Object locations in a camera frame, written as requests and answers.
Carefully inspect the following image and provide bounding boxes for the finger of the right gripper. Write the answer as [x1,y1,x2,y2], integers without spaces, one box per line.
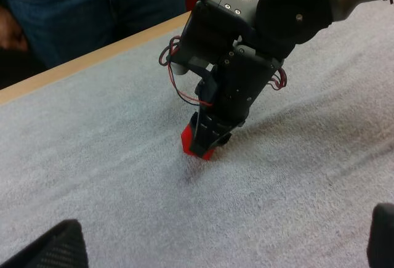
[215,132,232,147]
[188,112,240,158]

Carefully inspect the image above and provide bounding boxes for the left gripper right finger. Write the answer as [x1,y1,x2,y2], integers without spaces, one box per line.
[366,202,394,268]

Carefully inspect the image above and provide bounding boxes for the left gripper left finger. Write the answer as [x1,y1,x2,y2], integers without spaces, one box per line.
[0,218,89,268]

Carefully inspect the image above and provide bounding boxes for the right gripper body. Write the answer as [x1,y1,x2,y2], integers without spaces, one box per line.
[178,0,284,127]

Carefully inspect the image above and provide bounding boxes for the person's hand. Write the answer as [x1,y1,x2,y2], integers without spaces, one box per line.
[0,6,29,51]

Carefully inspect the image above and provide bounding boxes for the person's legs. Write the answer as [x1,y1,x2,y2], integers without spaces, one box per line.
[0,0,187,68]

